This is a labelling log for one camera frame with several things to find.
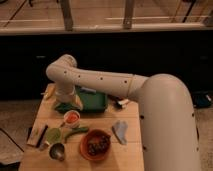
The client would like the wooden block with black strip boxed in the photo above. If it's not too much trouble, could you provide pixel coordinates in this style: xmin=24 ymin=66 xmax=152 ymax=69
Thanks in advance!
xmin=27 ymin=125 xmax=48 ymax=147

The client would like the light blue cloth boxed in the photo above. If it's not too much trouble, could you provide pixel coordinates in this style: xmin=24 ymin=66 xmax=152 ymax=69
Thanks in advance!
xmin=112 ymin=121 xmax=128 ymax=145

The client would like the white paper cup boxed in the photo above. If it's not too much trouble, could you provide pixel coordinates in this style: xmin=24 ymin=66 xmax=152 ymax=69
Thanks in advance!
xmin=64 ymin=110 xmax=80 ymax=128

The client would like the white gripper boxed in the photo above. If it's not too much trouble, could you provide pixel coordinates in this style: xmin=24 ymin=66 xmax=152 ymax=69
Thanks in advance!
xmin=55 ymin=88 xmax=83 ymax=111

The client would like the blue sponge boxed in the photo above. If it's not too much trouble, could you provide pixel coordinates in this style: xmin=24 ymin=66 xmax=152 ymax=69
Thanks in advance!
xmin=80 ymin=87 xmax=96 ymax=94

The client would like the white handled brush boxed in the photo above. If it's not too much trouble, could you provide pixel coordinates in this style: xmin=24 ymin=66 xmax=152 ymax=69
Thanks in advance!
xmin=115 ymin=99 xmax=130 ymax=109

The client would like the orange bowl with nuts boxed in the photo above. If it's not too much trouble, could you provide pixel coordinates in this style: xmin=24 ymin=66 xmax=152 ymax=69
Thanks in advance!
xmin=80 ymin=129 xmax=111 ymax=162

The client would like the yellow banana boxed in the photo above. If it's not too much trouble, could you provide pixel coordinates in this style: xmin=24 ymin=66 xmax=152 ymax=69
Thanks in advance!
xmin=42 ymin=86 xmax=55 ymax=100

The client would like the small metal cup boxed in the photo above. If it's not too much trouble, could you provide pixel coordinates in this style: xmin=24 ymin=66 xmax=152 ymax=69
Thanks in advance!
xmin=49 ymin=143 xmax=65 ymax=161

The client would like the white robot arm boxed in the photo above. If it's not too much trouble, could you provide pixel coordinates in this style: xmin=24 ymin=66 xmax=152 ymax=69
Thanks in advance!
xmin=46 ymin=54 xmax=202 ymax=171

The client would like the red apple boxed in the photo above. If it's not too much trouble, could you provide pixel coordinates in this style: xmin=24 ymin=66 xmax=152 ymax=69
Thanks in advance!
xmin=67 ymin=114 xmax=78 ymax=123

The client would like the green plastic tray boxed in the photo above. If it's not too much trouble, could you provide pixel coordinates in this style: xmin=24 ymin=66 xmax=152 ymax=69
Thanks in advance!
xmin=54 ymin=87 xmax=108 ymax=114

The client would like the green cucumber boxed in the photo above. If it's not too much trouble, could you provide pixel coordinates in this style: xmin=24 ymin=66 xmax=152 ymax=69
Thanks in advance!
xmin=64 ymin=127 xmax=89 ymax=143

